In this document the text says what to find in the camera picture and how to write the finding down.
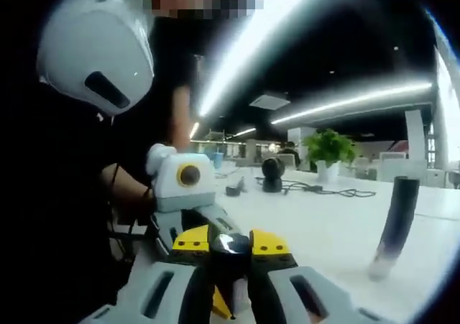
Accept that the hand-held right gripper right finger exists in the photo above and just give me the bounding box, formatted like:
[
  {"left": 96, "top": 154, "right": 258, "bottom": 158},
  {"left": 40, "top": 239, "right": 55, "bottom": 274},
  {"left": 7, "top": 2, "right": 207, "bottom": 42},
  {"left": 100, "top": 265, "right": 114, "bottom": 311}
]
[{"left": 247, "top": 229, "right": 392, "bottom": 324}]

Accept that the ceiling air vent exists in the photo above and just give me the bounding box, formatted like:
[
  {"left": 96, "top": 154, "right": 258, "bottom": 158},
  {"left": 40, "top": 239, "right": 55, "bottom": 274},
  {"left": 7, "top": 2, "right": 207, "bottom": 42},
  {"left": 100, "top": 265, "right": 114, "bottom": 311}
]
[{"left": 249, "top": 93, "right": 291, "bottom": 110}]

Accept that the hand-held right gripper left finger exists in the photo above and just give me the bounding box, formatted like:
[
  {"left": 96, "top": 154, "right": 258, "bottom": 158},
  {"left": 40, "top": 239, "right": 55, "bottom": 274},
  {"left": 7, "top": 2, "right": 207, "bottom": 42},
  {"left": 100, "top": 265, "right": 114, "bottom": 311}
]
[{"left": 77, "top": 224, "right": 216, "bottom": 324}]

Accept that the green potted plant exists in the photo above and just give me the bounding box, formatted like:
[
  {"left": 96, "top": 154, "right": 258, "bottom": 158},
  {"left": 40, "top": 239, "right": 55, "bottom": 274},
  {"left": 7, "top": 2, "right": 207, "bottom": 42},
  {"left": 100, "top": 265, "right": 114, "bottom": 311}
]
[{"left": 301, "top": 129, "right": 359, "bottom": 184}]

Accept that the small dark cosmetic bottle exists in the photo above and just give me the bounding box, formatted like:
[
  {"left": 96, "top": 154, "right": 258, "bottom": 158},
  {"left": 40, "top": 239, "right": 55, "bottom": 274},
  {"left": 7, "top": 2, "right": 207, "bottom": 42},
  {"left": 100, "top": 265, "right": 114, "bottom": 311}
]
[{"left": 217, "top": 261, "right": 249, "bottom": 314}]

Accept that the black power cable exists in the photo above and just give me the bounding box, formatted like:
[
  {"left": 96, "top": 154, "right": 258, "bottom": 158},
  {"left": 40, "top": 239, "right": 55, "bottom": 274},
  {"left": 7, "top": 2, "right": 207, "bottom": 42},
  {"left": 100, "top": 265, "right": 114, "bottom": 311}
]
[{"left": 253, "top": 178, "right": 377, "bottom": 199}]

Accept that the thin black device cable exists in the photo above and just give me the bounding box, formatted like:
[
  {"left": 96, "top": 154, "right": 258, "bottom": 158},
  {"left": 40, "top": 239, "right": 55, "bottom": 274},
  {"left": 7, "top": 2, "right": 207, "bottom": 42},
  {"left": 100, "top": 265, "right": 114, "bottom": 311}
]
[{"left": 106, "top": 162, "right": 120, "bottom": 239}]

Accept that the tall dark bottle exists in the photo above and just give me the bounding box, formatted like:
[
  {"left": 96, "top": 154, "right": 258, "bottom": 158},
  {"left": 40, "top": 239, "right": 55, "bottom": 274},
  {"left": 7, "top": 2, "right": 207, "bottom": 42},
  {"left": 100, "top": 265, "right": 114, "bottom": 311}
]
[{"left": 368, "top": 175, "right": 420, "bottom": 282}]

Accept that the white table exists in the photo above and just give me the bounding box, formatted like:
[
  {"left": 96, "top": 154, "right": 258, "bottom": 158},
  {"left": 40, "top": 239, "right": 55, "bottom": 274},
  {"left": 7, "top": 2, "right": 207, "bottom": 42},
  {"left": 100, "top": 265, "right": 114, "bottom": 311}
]
[{"left": 118, "top": 160, "right": 460, "bottom": 324}]

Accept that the metal shelving rack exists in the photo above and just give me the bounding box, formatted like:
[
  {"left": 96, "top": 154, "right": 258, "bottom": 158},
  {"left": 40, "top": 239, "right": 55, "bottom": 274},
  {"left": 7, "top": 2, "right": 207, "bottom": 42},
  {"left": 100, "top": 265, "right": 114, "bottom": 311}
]
[{"left": 205, "top": 129, "right": 234, "bottom": 149}]

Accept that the long ceiling light strip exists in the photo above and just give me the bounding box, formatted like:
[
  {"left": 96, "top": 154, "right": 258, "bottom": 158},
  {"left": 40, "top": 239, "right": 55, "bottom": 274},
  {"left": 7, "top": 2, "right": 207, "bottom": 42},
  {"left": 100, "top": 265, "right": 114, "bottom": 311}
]
[
  {"left": 197, "top": 0, "right": 346, "bottom": 119},
  {"left": 270, "top": 81, "right": 434, "bottom": 126}
]

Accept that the person's black shirt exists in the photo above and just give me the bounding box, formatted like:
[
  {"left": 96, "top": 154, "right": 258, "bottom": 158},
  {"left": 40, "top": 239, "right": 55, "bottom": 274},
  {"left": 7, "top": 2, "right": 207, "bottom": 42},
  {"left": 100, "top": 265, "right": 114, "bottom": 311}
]
[{"left": 0, "top": 14, "right": 202, "bottom": 324}]

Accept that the white chest-worn device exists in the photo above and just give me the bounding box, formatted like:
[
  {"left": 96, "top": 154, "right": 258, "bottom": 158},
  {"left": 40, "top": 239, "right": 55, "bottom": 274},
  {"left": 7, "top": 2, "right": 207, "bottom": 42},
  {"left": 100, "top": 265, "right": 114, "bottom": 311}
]
[{"left": 35, "top": 0, "right": 155, "bottom": 119}]

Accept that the row of white office chairs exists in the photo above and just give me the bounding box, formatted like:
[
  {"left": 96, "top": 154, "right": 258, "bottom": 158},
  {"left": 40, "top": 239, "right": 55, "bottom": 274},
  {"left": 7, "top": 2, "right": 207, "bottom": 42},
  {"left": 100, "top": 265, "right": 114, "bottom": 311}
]
[{"left": 354, "top": 147, "right": 460, "bottom": 190}]

